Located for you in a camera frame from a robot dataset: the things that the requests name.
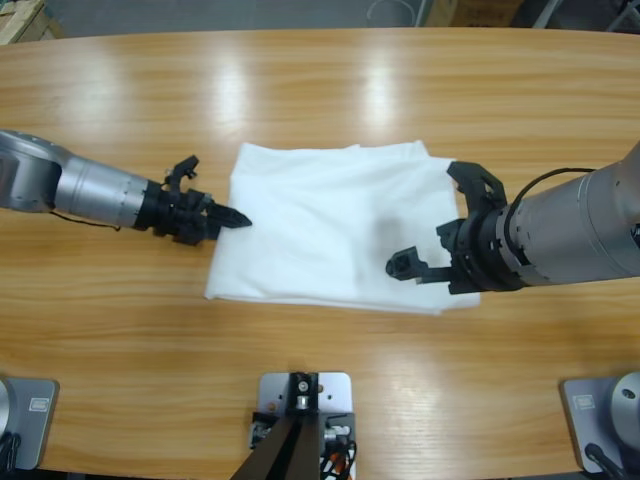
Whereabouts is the dark post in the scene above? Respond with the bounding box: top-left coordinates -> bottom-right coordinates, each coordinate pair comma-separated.
234,370 -> 322,480

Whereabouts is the white mounting block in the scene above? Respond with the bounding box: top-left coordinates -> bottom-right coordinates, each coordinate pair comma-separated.
257,370 -> 354,451

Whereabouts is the grey metal frame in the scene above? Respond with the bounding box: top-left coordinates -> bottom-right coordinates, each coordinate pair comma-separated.
529,0 -> 640,35

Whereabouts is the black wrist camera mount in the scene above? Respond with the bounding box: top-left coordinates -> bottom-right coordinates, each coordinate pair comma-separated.
163,155 -> 200,192
446,160 -> 508,217

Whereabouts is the black base cable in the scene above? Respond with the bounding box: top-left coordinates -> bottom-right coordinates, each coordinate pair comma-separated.
0,432 -> 22,471
584,443 -> 626,480

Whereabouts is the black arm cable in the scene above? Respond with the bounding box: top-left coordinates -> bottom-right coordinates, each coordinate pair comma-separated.
509,167 -> 597,211
49,208 -> 122,233

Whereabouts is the white t-shirt with black print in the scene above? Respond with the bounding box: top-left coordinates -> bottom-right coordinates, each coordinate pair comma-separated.
204,141 -> 482,317

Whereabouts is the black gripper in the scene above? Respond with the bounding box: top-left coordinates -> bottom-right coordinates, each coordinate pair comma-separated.
384,208 -> 524,295
135,182 -> 253,247

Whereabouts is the light cardboard box stack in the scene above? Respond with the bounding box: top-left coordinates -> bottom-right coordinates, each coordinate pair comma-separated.
0,0 -> 66,45

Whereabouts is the black bracket with silver fittings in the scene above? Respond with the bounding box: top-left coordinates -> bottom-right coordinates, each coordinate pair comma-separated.
249,410 -> 359,451

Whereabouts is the orange and black cable bundle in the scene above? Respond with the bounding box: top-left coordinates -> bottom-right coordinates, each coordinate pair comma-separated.
319,442 -> 359,480

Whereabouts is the brown cardboard box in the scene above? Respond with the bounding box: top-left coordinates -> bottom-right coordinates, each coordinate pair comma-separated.
429,0 -> 521,27

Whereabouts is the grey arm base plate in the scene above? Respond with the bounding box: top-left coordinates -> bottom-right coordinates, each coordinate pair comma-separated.
0,377 -> 60,471
559,370 -> 640,474

